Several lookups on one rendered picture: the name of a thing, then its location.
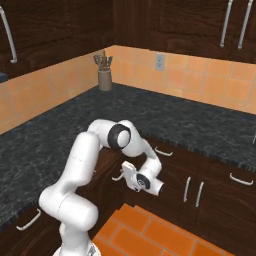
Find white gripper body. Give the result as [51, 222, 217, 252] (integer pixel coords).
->
[120, 160, 141, 193]

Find dark wood drawer front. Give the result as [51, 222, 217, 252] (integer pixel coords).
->
[207, 159, 256, 198]
[0, 203, 64, 256]
[79, 146, 148, 201]
[142, 135, 212, 183]

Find dark wood base cupboard door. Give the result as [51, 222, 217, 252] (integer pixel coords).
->
[133, 165, 198, 231]
[193, 176, 256, 256]

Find grey utensil pot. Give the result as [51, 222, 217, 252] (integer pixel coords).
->
[97, 69, 113, 92]

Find kitchen tools in pot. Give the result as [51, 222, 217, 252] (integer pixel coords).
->
[92, 50, 114, 72]

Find silver drawer handle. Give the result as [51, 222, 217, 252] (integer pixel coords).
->
[111, 169, 126, 182]
[154, 146, 175, 157]
[15, 207, 42, 232]
[228, 172, 255, 187]

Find silver cupboard handle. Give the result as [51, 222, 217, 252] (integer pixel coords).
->
[219, 0, 235, 49]
[0, 5, 19, 65]
[237, 0, 255, 50]
[194, 181, 205, 209]
[182, 176, 192, 203]

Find grey wall socket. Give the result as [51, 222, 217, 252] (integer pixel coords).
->
[154, 53, 166, 72]

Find dark wood wall cupboard door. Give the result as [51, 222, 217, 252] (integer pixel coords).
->
[234, 0, 256, 65]
[156, 0, 237, 58]
[0, 0, 115, 80]

